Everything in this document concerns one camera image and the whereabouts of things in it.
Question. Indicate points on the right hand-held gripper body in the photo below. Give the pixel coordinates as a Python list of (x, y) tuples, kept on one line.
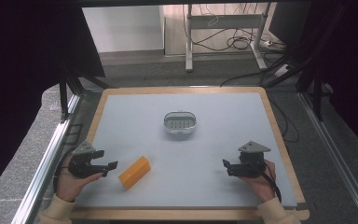
[(251, 161)]

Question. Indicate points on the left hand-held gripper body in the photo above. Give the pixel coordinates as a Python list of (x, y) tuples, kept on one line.
[(80, 166)]

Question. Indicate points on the person's left hand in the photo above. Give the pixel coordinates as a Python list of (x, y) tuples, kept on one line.
[(70, 186)]

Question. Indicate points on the person's right hand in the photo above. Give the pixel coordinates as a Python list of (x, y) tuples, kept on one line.
[(261, 186)]

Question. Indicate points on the orange soap bar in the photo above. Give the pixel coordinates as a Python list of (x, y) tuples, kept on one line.
[(135, 172)]

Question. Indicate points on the light grey table mat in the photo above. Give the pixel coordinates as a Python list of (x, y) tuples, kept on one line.
[(199, 155)]

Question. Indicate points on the grey oval soap dish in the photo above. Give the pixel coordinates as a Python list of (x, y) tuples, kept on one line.
[(180, 123)]

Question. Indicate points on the black metal stand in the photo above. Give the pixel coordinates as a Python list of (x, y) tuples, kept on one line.
[(317, 93), (64, 96)]

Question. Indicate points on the white power strip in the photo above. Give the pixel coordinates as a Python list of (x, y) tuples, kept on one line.
[(282, 70)]

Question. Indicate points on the black curtain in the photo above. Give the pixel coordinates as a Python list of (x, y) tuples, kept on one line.
[(351, 71), (18, 77)]

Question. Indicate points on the white cabinet panel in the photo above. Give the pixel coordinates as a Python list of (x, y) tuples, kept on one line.
[(122, 29)]

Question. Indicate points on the aluminium frame rail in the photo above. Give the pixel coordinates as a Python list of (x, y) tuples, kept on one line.
[(48, 155), (335, 155)]

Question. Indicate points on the white metal desk frame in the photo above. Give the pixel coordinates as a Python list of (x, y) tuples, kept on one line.
[(230, 21)]

